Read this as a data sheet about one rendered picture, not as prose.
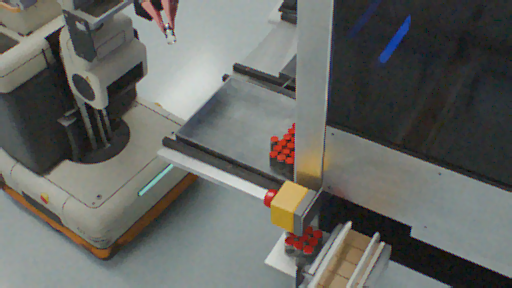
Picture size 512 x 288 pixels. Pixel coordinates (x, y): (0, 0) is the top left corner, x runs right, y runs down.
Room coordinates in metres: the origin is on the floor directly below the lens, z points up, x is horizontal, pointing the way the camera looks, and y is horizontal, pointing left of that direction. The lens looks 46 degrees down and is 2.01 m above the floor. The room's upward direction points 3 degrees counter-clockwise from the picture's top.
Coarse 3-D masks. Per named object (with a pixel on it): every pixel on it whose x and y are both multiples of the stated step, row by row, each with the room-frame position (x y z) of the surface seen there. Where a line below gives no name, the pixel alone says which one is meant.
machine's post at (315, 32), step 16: (304, 0) 0.86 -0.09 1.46; (320, 0) 0.84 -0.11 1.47; (336, 0) 0.84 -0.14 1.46; (304, 16) 0.86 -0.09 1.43; (320, 16) 0.84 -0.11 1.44; (304, 32) 0.86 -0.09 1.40; (320, 32) 0.84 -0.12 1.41; (304, 48) 0.86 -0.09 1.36; (320, 48) 0.84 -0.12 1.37; (304, 64) 0.85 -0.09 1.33; (320, 64) 0.84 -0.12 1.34; (304, 80) 0.85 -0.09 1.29; (320, 80) 0.84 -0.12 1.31; (304, 96) 0.85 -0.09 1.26; (320, 96) 0.84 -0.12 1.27; (304, 112) 0.85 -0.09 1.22; (320, 112) 0.84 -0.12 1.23; (304, 128) 0.85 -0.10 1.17; (320, 128) 0.83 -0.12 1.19; (304, 144) 0.85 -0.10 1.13; (320, 144) 0.83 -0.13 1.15; (304, 160) 0.85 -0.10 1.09; (320, 160) 0.83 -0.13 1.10; (304, 176) 0.85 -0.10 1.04; (320, 176) 0.83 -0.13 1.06; (320, 208) 0.84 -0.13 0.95; (320, 224) 0.84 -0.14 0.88
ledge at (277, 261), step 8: (280, 240) 0.80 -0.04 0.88; (280, 248) 0.78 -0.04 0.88; (272, 256) 0.76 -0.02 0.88; (280, 256) 0.76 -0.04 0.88; (288, 256) 0.76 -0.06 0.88; (264, 264) 0.75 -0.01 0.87; (272, 264) 0.74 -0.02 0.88; (280, 264) 0.74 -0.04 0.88; (288, 264) 0.74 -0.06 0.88; (280, 272) 0.73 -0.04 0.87; (288, 272) 0.72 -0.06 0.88
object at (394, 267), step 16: (336, 224) 0.84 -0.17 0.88; (352, 224) 0.84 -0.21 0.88; (384, 240) 0.79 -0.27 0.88; (400, 256) 0.75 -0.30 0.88; (416, 256) 0.75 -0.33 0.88; (432, 256) 0.74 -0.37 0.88; (400, 272) 0.72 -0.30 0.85; (416, 272) 0.71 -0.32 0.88; (432, 272) 0.70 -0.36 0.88; (448, 272) 0.70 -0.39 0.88; (464, 272) 0.70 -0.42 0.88
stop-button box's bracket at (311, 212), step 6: (318, 192) 0.82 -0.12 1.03; (318, 198) 0.81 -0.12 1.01; (312, 204) 0.79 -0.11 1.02; (318, 204) 0.81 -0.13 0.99; (312, 210) 0.79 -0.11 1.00; (318, 210) 0.81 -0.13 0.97; (306, 216) 0.77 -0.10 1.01; (312, 216) 0.79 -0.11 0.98; (306, 222) 0.77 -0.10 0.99; (306, 228) 0.77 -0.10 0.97
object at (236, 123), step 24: (216, 96) 1.27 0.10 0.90; (240, 96) 1.29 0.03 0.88; (264, 96) 1.27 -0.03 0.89; (192, 120) 1.18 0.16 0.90; (216, 120) 1.20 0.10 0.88; (240, 120) 1.19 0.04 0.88; (264, 120) 1.19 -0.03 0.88; (288, 120) 1.18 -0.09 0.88; (192, 144) 1.09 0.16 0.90; (216, 144) 1.11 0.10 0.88; (240, 144) 1.10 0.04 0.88; (264, 144) 1.10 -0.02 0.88; (264, 168) 1.02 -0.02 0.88
